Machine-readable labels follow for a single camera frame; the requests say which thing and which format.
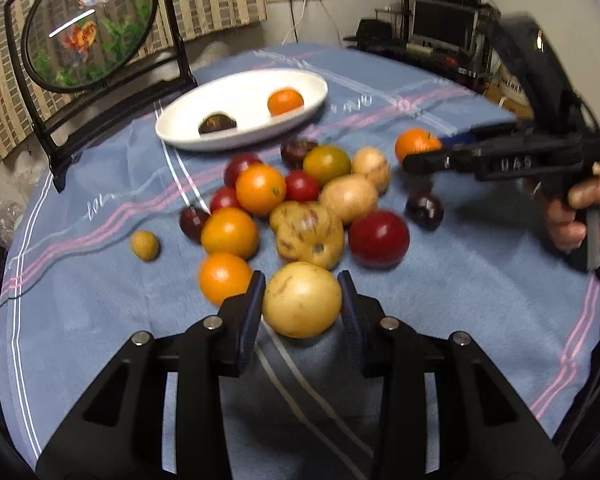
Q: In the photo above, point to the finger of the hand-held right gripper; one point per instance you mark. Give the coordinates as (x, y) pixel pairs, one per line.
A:
(440, 161)
(480, 135)

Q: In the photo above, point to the mandarin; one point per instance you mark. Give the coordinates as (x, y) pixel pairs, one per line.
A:
(285, 101)
(415, 142)

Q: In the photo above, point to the blue striped tablecloth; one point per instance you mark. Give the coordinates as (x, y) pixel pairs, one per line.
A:
(105, 310)

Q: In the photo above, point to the red tomato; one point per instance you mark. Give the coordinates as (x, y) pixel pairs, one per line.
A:
(222, 200)
(301, 185)

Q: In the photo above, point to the black computer monitor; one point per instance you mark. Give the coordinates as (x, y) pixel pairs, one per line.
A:
(442, 22)

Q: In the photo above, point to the large red plum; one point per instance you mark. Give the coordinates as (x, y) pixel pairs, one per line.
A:
(378, 238)

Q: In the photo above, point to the round goldfish screen black stand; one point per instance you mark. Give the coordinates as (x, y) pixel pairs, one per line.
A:
(90, 25)

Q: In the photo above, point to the large pale yellow fruit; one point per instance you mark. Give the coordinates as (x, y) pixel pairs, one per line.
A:
(301, 299)

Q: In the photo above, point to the orange tomato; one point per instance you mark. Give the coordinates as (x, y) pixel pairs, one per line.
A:
(229, 233)
(225, 278)
(260, 189)

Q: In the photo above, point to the dark purple plum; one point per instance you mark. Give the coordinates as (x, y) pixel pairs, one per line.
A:
(424, 210)

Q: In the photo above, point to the person's right hand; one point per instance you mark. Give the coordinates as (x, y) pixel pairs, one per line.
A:
(560, 222)

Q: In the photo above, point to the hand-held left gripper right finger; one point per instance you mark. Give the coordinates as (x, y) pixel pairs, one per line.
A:
(352, 325)

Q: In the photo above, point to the dark red plum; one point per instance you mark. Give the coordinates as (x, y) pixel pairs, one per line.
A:
(239, 164)

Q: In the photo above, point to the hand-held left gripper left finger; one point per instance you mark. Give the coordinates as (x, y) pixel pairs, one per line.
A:
(247, 325)

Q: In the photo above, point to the yellow tomato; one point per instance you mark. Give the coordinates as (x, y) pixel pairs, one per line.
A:
(326, 164)

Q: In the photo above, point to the white oval plate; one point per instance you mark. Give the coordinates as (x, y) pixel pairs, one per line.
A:
(240, 95)

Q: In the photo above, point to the dark brown mangosteen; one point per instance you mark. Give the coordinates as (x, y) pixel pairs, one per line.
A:
(217, 124)
(298, 151)

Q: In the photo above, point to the clear plastic bag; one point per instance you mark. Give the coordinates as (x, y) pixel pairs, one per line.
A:
(10, 210)

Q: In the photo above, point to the cardboard box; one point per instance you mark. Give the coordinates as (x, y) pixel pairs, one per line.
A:
(510, 85)

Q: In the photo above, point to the black hat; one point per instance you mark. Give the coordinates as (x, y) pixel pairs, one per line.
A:
(372, 32)

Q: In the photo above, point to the pale yellow round fruit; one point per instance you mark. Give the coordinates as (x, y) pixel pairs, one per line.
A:
(349, 198)
(371, 166)

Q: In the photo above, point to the tan longan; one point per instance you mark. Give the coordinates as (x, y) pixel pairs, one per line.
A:
(145, 245)

